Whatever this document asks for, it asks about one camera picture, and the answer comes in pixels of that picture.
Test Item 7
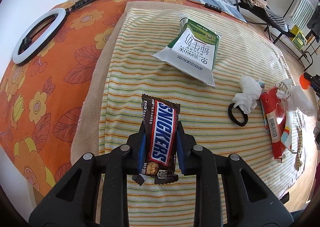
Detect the orange plastic bottle cap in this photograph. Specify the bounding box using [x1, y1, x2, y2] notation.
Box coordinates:
[299, 74, 311, 90]

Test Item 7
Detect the white plastic bag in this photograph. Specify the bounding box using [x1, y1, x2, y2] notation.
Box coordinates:
[274, 79, 316, 116]

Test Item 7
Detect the snickers candy bar wrapper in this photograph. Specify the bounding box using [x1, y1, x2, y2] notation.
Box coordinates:
[132, 94, 180, 185]

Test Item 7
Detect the red paper carton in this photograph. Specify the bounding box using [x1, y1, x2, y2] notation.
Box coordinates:
[260, 86, 292, 163]

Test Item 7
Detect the black hair tie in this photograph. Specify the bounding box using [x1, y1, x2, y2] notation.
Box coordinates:
[227, 103, 249, 127]

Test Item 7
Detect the white tissue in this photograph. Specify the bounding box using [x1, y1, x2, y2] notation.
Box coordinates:
[232, 76, 265, 114]

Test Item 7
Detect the green white milk carton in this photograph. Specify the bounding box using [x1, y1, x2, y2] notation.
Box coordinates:
[153, 14, 220, 87]

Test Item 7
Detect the black metal clothes rack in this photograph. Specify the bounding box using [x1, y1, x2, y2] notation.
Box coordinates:
[284, 0, 319, 71]

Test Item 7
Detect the yellow green storage box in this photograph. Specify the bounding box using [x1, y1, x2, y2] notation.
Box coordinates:
[291, 25, 307, 50]

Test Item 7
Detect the striped cloth on chair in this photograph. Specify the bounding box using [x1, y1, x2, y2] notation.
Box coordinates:
[265, 7, 289, 32]

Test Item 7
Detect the striped yellow towel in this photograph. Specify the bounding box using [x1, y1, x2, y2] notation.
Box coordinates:
[98, 7, 307, 227]

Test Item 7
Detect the green striped hanging towel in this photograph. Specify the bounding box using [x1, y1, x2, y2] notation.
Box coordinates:
[290, 0, 318, 30]

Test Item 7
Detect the orange floral bed sheet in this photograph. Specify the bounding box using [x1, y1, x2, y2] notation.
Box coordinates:
[0, 0, 241, 197]

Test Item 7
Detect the black folding lounge chair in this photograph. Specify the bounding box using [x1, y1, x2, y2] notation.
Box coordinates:
[234, 0, 296, 38]

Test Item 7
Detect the white ring light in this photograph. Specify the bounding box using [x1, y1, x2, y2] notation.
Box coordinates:
[12, 7, 68, 66]

